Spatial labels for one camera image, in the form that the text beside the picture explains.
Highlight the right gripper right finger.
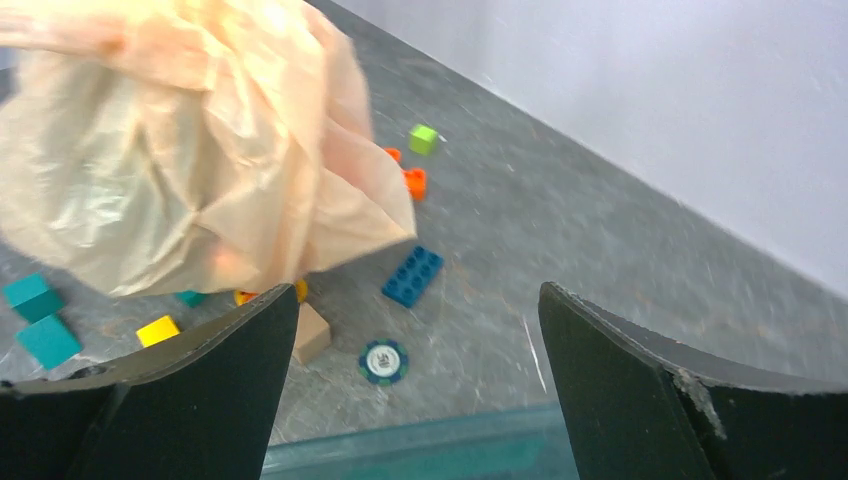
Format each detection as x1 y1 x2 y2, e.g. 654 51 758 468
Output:
538 282 847 479

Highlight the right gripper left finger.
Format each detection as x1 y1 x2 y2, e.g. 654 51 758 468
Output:
1 285 299 479

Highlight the translucent orange plastic bag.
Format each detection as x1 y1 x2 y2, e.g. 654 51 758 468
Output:
1 1 416 297

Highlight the teal block near bag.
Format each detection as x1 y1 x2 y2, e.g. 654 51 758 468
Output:
174 291 207 308

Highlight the yellow rectangular block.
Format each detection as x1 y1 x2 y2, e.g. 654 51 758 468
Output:
136 315 180 348

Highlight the teal transparent plastic tray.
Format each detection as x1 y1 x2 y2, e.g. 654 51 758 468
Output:
261 405 579 480

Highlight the yellow orange toy piece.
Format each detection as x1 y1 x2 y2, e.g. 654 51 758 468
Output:
233 279 309 306

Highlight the brown wooden cube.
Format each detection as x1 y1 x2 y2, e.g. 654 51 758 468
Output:
292 302 332 365

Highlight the teal cube block right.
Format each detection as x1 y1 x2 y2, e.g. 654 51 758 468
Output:
15 314 82 370

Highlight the teal cube block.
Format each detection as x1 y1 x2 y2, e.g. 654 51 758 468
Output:
15 314 82 370
2 273 64 323

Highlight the teal cube block left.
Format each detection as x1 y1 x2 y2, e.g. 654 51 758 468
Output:
2 273 64 323

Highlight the blue lego brick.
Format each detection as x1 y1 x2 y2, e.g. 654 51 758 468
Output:
382 245 444 308

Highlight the orange curved toy block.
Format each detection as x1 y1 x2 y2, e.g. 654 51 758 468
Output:
383 147 428 202

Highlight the green cube block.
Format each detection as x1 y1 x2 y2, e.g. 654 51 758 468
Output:
408 124 439 156

